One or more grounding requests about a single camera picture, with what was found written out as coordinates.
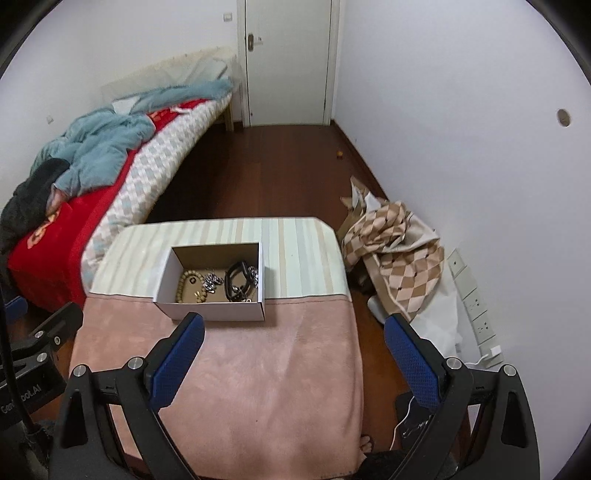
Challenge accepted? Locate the wooden bead bracelet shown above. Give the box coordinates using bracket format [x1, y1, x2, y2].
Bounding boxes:
[177, 270, 209, 304]

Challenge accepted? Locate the white cardboard box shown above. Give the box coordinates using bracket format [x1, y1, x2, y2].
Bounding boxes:
[153, 241, 266, 322]

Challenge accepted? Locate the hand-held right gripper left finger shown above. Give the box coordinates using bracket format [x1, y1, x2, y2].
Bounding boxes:
[48, 311, 206, 480]

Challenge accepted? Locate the pink suede cloth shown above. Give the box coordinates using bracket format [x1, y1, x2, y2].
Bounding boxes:
[69, 293, 365, 480]

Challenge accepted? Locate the white power strip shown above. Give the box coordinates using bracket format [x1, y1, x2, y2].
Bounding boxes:
[447, 248, 499, 347]

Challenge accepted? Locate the white door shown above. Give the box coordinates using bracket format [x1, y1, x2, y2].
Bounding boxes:
[237, 0, 342, 127]

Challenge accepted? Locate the brown checkered cloth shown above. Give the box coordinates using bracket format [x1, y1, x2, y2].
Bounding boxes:
[339, 175, 445, 319]

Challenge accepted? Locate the bed with red blanket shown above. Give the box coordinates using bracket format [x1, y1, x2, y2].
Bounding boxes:
[7, 99, 232, 310]

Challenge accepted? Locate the dark fuzzy cloth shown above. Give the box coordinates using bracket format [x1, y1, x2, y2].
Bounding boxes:
[0, 158, 70, 252]

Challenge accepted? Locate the black smart band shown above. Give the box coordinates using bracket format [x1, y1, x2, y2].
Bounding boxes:
[225, 261, 259, 302]

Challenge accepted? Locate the blue quilt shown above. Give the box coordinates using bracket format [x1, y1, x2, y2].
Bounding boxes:
[31, 78, 234, 195]

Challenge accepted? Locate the wooden bed frame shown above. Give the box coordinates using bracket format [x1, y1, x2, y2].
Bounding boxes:
[221, 83, 245, 132]

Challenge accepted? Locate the striped pale cloth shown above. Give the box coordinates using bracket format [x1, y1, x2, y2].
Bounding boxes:
[90, 216, 354, 301]

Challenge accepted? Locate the white plastic bag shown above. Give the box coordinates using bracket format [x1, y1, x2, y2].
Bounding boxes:
[367, 272, 463, 365]

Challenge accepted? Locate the pale folded bedding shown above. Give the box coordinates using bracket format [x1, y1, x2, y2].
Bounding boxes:
[100, 46, 243, 104]

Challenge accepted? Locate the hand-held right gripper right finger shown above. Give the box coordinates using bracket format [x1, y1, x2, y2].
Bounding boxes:
[384, 313, 541, 480]

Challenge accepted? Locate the white cable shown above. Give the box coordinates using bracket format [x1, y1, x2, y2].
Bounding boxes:
[390, 354, 496, 450]

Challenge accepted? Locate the black flat object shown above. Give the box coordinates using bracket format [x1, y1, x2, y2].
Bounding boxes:
[394, 392, 472, 480]

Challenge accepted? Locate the checkered bed sheet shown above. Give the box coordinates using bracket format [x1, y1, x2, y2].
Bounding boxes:
[82, 99, 234, 296]

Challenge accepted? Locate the person's dark fuzzy clothing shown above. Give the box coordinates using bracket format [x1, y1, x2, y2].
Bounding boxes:
[355, 450, 416, 480]

